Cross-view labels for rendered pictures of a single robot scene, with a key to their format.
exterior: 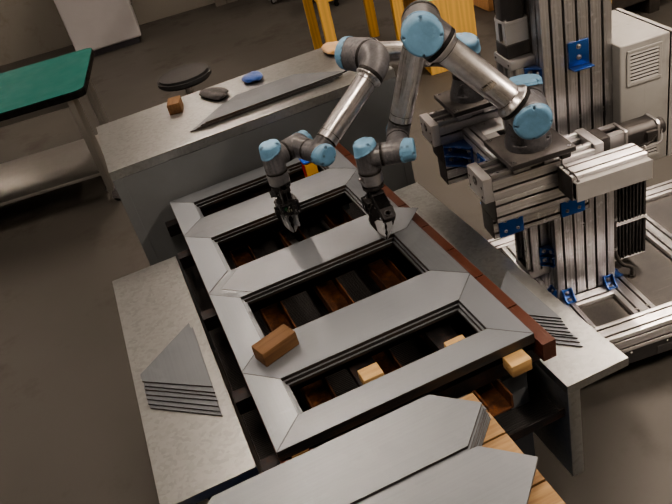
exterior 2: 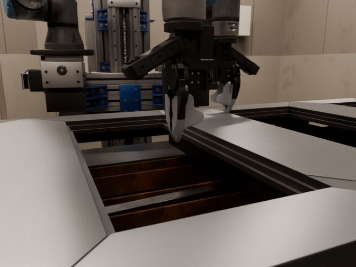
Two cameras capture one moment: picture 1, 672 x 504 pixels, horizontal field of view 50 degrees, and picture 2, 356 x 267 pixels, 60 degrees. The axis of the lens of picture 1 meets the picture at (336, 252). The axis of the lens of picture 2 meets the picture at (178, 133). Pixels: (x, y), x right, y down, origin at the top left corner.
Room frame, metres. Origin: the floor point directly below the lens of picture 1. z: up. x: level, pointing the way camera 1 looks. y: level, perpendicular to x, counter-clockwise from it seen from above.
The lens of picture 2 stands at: (2.35, 0.68, 0.99)
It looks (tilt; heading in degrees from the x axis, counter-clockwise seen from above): 13 degrees down; 260
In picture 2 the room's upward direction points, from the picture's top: straight up
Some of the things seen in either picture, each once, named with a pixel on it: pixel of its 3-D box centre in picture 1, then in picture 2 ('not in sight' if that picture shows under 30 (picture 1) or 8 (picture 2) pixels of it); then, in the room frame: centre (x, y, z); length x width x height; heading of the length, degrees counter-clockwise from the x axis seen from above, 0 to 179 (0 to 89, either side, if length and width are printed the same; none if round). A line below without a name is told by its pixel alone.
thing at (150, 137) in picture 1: (240, 102); not in sight; (3.19, 0.24, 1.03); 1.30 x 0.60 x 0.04; 103
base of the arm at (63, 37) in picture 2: (468, 83); (63, 37); (2.57, -0.66, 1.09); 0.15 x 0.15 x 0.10
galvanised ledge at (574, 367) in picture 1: (475, 265); (212, 146); (2.01, -0.46, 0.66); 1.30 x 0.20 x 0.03; 13
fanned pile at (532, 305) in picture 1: (525, 313); not in sight; (1.66, -0.51, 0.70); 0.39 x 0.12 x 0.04; 13
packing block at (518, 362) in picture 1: (517, 362); not in sight; (1.37, -0.39, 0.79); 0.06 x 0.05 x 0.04; 103
